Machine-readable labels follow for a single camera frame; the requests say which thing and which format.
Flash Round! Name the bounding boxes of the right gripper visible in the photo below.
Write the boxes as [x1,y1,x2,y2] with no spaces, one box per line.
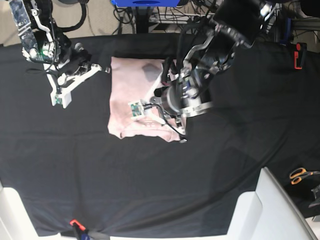
[46,42,111,109]

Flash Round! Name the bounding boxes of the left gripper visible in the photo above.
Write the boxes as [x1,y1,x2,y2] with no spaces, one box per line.
[128,73,188,144]

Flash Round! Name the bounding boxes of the pink T-shirt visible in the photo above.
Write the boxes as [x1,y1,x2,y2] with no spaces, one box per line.
[107,57,179,142]

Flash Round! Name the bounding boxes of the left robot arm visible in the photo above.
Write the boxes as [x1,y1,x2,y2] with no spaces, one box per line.
[129,0,277,143]

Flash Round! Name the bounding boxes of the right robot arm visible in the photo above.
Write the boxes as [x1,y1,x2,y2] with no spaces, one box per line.
[8,0,111,108]

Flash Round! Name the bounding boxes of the black table cloth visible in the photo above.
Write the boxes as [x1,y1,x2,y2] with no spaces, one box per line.
[0,42,320,238]

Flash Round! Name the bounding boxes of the white power strip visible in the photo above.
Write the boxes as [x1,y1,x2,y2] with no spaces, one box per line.
[149,12,206,25]

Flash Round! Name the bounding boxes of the blue plastic bin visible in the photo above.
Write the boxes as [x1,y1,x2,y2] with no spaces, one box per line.
[111,0,180,7]

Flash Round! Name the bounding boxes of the red black clamp right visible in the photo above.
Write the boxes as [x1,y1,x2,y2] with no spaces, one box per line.
[294,42,307,70]

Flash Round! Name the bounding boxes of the black table stand post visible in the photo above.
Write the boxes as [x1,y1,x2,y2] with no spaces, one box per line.
[133,6,152,34]

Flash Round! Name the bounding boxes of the white base frame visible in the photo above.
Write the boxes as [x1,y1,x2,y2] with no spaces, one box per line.
[226,167,317,240]
[0,186,62,240]

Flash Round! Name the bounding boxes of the orange handled scissors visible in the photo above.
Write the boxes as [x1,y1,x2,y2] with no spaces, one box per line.
[289,167,320,185]

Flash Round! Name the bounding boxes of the black metal bracket right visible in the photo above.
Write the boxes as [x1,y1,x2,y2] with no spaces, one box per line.
[308,185,320,208]

